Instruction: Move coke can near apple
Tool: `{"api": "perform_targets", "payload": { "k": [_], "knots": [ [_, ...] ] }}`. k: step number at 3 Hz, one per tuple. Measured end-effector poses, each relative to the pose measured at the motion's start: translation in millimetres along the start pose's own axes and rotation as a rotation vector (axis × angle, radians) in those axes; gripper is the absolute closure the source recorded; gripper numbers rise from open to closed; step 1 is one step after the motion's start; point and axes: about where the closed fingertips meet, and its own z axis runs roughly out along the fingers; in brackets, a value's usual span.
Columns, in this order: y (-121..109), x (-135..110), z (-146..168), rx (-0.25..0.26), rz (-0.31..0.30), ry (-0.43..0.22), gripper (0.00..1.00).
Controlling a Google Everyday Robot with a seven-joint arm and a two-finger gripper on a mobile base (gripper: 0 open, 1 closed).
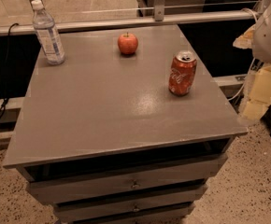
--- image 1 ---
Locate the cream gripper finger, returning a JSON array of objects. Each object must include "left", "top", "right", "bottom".
[
  {"left": 242, "top": 64, "right": 271, "bottom": 120},
  {"left": 233, "top": 25, "right": 255, "bottom": 49}
]

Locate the red coke can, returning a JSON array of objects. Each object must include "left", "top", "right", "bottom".
[{"left": 168, "top": 50, "right": 197, "bottom": 96}]

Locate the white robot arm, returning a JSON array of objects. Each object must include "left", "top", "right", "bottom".
[{"left": 233, "top": 3, "right": 271, "bottom": 120}]

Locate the red apple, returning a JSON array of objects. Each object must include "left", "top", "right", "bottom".
[{"left": 117, "top": 33, "right": 138, "bottom": 55}]

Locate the grey drawer cabinet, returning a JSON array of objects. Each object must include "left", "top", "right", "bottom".
[{"left": 2, "top": 24, "right": 249, "bottom": 224}]

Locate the clear plastic water bottle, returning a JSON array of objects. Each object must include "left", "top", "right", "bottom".
[{"left": 31, "top": 0, "right": 65, "bottom": 65}]

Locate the top grey drawer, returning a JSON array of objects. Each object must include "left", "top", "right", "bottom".
[{"left": 27, "top": 153, "right": 227, "bottom": 204}]

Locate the grey drawer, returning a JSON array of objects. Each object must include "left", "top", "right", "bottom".
[
  {"left": 27, "top": 153, "right": 227, "bottom": 204},
  {"left": 60, "top": 203, "right": 195, "bottom": 224},
  {"left": 53, "top": 184, "right": 208, "bottom": 223}
]

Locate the bottom grey drawer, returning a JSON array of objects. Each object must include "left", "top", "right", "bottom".
[{"left": 60, "top": 203, "right": 195, "bottom": 224}]

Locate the middle grey drawer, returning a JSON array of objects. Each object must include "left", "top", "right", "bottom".
[{"left": 53, "top": 184, "right": 208, "bottom": 223}]

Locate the white cable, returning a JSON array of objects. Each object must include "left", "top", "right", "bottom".
[{"left": 227, "top": 57, "right": 257, "bottom": 103}]

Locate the metal guard rail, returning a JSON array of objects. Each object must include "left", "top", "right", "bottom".
[{"left": 0, "top": 0, "right": 260, "bottom": 35}]

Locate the black hanging cable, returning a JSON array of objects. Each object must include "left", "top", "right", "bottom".
[{"left": 0, "top": 22, "right": 20, "bottom": 126}]

